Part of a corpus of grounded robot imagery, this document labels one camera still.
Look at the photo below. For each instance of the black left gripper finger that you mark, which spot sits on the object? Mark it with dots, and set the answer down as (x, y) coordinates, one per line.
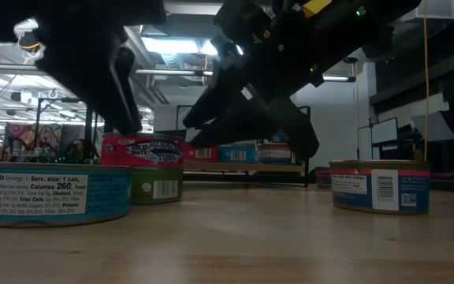
(109, 106)
(128, 87)

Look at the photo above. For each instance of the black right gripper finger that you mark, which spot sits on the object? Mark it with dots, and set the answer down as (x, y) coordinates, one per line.
(215, 102)
(235, 126)

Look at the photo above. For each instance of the teal label tuna can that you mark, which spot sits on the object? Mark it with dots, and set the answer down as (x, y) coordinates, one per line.
(237, 154)
(105, 197)

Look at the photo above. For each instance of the blue pink label tuna can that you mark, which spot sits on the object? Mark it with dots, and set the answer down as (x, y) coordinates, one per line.
(408, 197)
(278, 139)
(274, 155)

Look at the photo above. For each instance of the green label tuna can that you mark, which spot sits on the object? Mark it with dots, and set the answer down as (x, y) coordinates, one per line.
(144, 185)

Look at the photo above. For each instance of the long ceiling light bar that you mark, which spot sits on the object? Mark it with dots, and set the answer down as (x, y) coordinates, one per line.
(172, 72)

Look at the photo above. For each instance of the person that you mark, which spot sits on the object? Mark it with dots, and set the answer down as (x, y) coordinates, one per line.
(79, 148)

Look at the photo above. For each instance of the ceiling light panel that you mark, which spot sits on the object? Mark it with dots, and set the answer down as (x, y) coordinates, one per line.
(172, 45)

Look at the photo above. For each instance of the colourful patterned cloth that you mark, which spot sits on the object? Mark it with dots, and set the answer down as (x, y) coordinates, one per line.
(26, 136)

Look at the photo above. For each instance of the whiteboard on black stand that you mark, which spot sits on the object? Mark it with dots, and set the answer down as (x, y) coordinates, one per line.
(384, 130)

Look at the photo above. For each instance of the grey softbox panel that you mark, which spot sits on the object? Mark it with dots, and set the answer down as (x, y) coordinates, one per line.
(434, 126)

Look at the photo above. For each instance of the wooden shelf with black frame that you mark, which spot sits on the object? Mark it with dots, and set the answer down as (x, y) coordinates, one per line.
(211, 167)

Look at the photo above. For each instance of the thin black stand frame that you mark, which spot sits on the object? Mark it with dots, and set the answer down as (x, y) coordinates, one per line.
(37, 126)

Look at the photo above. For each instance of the black wall camera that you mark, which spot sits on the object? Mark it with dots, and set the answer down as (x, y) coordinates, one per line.
(350, 60)

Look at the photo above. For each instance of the white ceiling duct box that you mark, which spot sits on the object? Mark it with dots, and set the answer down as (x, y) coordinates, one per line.
(440, 10)

